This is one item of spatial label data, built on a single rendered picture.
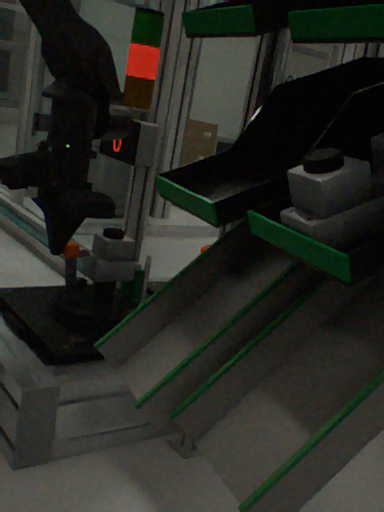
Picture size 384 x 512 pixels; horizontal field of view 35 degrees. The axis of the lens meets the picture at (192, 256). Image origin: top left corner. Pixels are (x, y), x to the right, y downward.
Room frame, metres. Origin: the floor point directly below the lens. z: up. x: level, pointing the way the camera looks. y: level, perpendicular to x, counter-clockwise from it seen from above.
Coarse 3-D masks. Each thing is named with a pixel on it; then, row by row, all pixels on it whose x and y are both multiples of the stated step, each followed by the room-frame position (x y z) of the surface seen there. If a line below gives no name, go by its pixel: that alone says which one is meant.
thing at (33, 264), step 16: (16, 208) 1.45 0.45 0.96; (0, 224) 1.44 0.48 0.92; (16, 224) 1.36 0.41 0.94; (32, 224) 1.37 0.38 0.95; (0, 240) 1.30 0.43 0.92; (16, 240) 1.33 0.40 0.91; (32, 240) 1.28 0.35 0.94; (0, 256) 1.18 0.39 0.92; (16, 256) 1.20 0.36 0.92; (32, 256) 1.22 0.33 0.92; (48, 256) 1.20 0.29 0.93; (0, 272) 1.08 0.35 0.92; (16, 272) 1.10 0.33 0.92; (32, 272) 1.12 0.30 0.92; (48, 272) 1.14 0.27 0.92; (64, 272) 1.15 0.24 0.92; (80, 272) 1.09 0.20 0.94
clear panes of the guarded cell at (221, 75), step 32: (0, 0) 2.03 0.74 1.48; (224, 0) 2.41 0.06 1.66; (0, 32) 2.03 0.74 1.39; (0, 64) 2.04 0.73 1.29; (224, 64) 2.35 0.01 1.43; (0, 96) 2.05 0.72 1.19; (192, 96) 2.48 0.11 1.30; (224, 96) 2.33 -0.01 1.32; (0, 128) 2.05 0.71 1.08; (192, 128) 2.45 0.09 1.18; (224, 128) 2.30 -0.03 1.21; (192, 160) 2.43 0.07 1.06
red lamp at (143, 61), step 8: (136, 48) 1.03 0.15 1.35; (144, 48) 1.03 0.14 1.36; (152, 48) 1.04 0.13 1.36; (136, 56) 1.03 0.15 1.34; (144, 56) 1.03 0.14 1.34; (152, 56) 1.04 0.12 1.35; (128, 64) 1.04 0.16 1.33; (136, 64) 1.03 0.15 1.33; (144, 64) 1.03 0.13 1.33; (152, 64) 1.04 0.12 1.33; (128, 72) 1.04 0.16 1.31; (136, 72) 1.03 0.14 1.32; (144, 72) 1.03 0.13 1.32; (152, 72) 1.04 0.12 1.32
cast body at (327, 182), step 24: (312, 168) 0.45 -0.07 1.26; (336, 168) 0.44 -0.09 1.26; (360, 168) 0.45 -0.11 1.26; (312, 192) 0.44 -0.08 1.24; (336, 192) 0.44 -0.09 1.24; (360, 192) 0.45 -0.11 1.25; (288, 216) 0.46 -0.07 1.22; (312, 216) 0.45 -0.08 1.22; (336, 216) 0.44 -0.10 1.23; (360, 216) 0.45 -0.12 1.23; (336, 240) 0.44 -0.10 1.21; (360, 240) 0.45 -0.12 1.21
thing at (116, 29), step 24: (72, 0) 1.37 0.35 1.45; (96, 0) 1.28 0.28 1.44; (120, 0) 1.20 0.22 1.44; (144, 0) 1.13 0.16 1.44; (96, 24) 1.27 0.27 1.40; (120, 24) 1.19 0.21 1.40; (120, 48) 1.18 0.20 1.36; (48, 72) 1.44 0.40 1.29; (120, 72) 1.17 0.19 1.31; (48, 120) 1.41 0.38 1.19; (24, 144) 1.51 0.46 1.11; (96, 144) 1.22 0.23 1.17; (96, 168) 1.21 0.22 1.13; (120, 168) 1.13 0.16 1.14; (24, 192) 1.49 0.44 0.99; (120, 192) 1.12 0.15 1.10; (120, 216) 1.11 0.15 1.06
